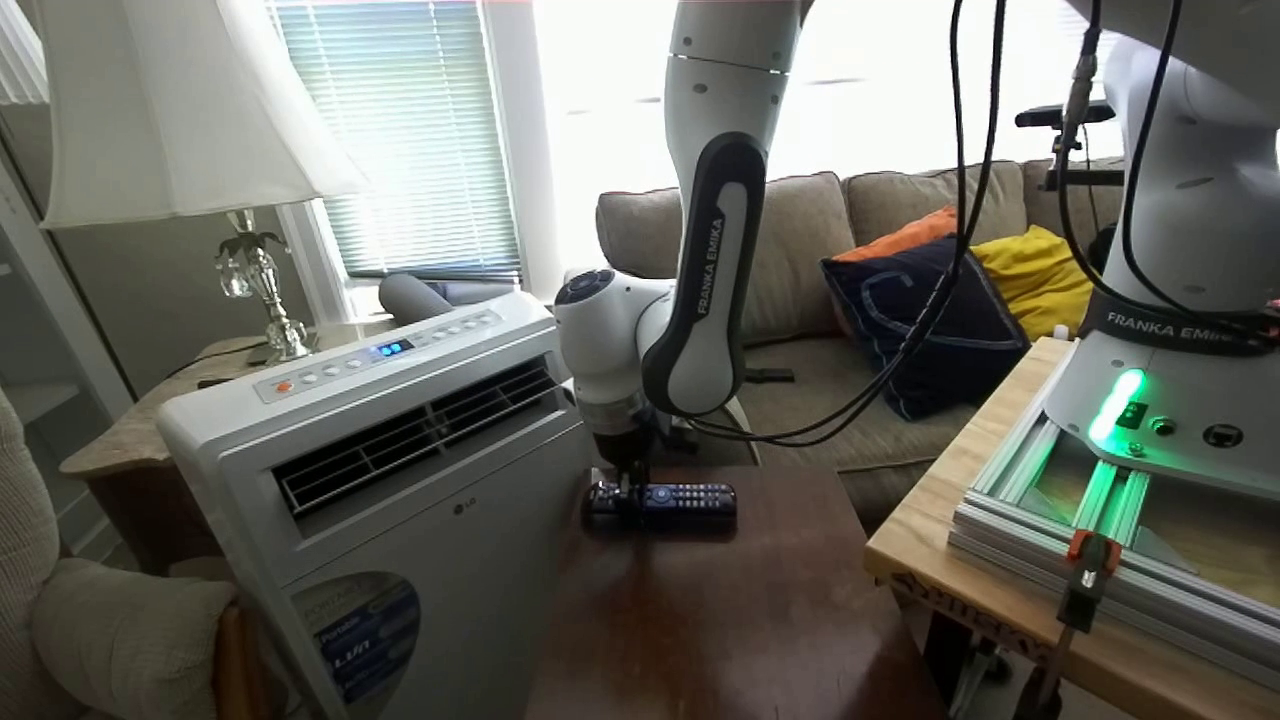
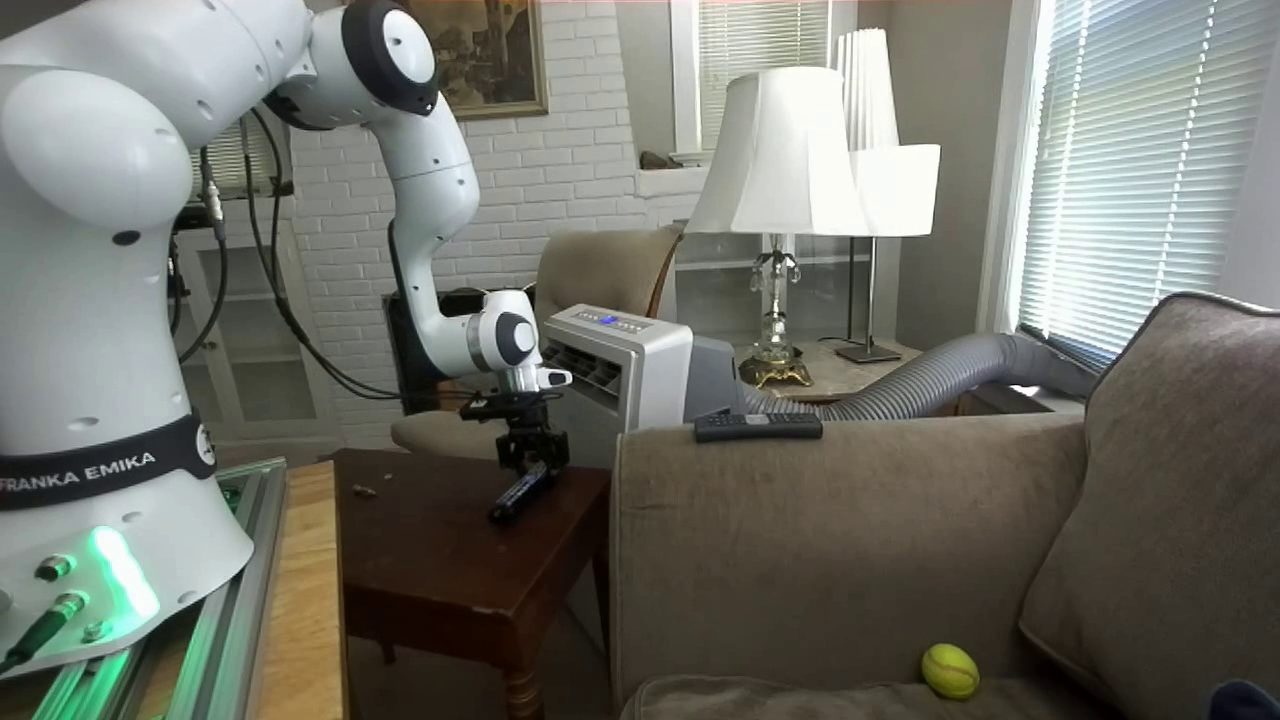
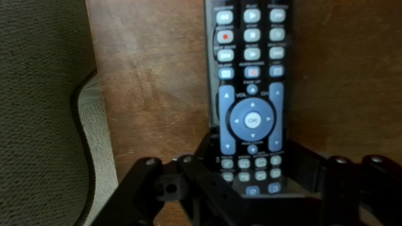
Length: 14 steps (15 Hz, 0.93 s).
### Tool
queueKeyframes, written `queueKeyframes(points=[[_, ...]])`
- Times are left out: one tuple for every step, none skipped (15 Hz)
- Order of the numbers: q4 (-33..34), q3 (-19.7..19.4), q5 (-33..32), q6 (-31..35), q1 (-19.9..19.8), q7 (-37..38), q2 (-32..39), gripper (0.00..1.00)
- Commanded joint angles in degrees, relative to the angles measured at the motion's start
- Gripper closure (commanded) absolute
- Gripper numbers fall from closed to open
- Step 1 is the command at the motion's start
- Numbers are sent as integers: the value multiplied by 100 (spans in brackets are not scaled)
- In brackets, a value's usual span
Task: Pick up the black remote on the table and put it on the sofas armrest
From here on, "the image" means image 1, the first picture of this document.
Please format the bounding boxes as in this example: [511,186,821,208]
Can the beige fabric sofa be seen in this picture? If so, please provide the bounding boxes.
[584,155,1137,532]

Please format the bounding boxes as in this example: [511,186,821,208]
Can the wooden lamp end table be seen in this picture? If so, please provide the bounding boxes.
[55,317,406,575]

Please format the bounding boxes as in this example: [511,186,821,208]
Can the navy blue pillow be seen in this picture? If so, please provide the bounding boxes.
[821,233,1031,422]

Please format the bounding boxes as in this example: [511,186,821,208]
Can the dark brown wooden table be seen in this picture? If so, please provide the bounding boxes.
[522,453,952,720]

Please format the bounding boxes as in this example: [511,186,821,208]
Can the grey exhaust hose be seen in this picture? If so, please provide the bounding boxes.
[376,268,517,327]

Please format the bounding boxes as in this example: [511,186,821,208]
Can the long black remote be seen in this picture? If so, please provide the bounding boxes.
[579,475,741,536]

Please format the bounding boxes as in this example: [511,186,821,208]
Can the black cable with connector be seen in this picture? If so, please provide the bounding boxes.
[1057,0,1193,317]

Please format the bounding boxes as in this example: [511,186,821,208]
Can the white shade table lamp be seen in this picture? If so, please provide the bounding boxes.
[18,0,366,367]

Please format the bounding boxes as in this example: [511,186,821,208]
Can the beige armchair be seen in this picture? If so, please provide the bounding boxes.
[0,385,245,720]

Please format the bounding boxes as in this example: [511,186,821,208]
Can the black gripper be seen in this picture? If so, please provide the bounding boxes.
[584,402,700,526]

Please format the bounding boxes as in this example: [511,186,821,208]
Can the aluminium base frame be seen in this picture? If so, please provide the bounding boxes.
[950,402,1280,692]

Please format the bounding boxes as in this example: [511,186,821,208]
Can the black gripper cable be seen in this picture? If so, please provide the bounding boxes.
[692,0,1012,453]

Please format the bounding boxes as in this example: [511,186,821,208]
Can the yellow blanket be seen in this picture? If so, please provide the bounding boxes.
[967,219,1103,346]

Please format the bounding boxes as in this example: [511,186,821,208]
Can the white portable air conditioner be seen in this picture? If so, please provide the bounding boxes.
[151,286,599,720]

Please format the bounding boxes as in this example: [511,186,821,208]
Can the black camera on tripod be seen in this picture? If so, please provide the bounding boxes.
[1012,92,1137,196]

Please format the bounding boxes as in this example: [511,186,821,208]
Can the orange pillow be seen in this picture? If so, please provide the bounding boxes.
[831,203,967,268]

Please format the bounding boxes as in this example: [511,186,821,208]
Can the white window blinds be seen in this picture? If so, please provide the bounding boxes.
[266,0,524,275]

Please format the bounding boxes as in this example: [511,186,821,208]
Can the orange clamp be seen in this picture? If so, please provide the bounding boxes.
[1057,526,1127,634]

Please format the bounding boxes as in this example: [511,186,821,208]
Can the light wooden robot bench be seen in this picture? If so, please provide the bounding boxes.
[859,332,1280,720]

